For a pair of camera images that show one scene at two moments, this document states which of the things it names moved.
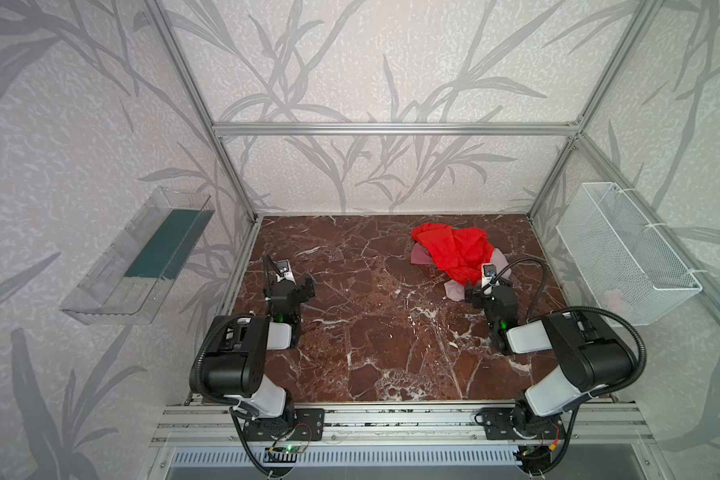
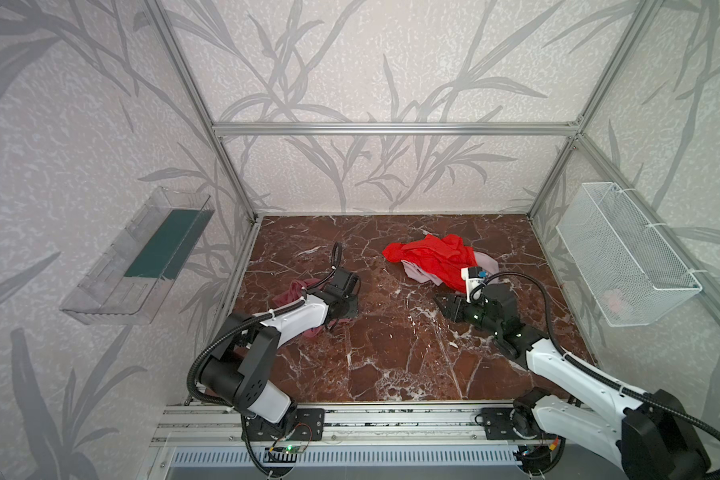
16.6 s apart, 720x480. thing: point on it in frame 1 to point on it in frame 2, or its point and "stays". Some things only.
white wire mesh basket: x=628 y=266 stays
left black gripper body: x=291 y=288 to x=348 y=294
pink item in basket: x=614 y=300 stays
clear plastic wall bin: x=130 y=283 stays
